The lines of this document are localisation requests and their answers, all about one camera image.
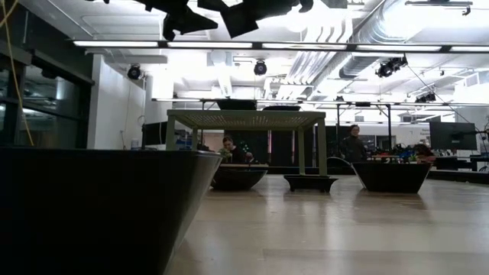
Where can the black background frame posts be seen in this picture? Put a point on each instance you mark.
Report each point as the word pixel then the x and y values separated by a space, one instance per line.
pixel 389 130

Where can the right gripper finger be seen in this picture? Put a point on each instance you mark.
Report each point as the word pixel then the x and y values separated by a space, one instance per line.
pixel 214 4
pixel 240 21

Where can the black rounded chair back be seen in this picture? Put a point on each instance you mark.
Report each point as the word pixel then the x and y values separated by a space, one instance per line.
pixel 340 163

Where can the mint green perforated shelf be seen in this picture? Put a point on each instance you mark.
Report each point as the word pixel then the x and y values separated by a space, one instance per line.
pixel 248 120

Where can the black ceiling light cluster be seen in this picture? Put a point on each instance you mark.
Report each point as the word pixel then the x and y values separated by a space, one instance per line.
pixel 428 98
pixel 389 68

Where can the black framed glass partition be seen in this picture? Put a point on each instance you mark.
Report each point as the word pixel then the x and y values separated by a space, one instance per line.
pixel 53 95

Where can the small black dish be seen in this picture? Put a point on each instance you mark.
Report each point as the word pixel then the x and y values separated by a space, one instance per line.
pixel 310 183

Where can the black overhead frame beam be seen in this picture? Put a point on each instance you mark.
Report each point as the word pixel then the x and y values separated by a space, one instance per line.
pixel 183 100

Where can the black square dish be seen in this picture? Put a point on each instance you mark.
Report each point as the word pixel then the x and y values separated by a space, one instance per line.
pixel 391 177

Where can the black oval bowl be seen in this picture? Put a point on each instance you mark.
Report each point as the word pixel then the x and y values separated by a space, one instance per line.
pixel 238 180

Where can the black computer monitor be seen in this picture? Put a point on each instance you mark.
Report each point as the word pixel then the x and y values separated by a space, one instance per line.
pixel 154 133
pixel 452 135

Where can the black desk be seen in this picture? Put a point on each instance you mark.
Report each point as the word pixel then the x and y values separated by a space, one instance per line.
pixel 447 162

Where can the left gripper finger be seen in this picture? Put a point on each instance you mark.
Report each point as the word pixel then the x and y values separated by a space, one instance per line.
pixel 195 23

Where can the black round ceiling spotlight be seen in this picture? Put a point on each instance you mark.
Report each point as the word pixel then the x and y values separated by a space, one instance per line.
pixel 134 72
pixel 260 68

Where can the person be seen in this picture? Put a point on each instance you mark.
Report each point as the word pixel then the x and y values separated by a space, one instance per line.
pixel 353 149
pixel 234 154
pixel 424 153

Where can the black round glossy bowl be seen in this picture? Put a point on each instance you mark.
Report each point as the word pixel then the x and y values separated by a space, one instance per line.
pixel 282 108

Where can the black square bowl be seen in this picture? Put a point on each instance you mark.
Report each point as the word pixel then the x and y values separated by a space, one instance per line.
pixel 95 210

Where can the overhead LED light bar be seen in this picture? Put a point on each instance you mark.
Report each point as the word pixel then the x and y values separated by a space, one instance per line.
pixel 210 44

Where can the silver ventilation duct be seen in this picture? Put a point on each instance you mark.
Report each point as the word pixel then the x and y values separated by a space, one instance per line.
pixel 357 65

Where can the black glossy deep bowl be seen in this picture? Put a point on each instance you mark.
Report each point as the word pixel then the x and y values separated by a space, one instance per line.
pixel 237 105

